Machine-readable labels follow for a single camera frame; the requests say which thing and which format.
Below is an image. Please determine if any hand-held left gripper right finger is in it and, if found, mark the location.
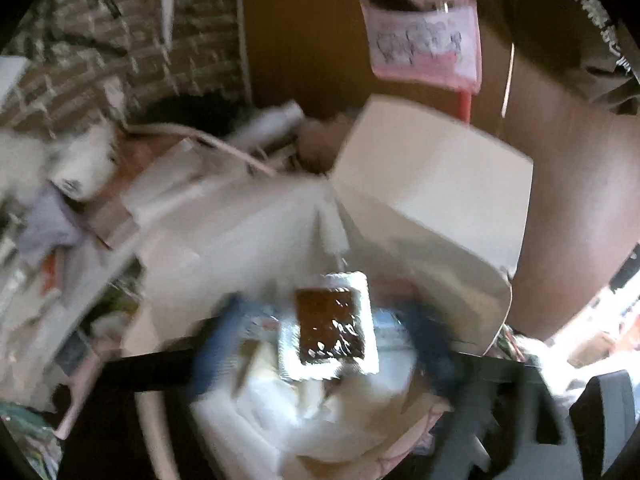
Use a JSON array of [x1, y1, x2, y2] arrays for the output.
[[405, 305, 566, 480]]

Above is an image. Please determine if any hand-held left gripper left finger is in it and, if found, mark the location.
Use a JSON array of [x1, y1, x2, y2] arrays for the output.
[[120, 300, 246, 396]]

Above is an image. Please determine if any brown snack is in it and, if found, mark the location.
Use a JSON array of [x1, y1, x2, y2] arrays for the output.
[[277, 270, 381, 381]]

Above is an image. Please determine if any pink cartoon printed box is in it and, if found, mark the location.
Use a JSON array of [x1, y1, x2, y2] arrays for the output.
[[122, 95, 533, 480]]

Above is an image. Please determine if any purple cloth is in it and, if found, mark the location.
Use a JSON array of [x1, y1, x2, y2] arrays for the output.
[[20, 182, 86, 261]]

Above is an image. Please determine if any white fluffy plush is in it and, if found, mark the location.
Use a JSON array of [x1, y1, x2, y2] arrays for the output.
[[0, 122, 118, 201]]

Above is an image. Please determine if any pink printed hanging pouch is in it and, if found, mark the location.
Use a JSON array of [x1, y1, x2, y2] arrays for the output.
[[345, 0, 483, 93]]

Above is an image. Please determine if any dark printed garment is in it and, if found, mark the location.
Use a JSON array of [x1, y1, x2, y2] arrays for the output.
[[475, 0, 640, 116]]

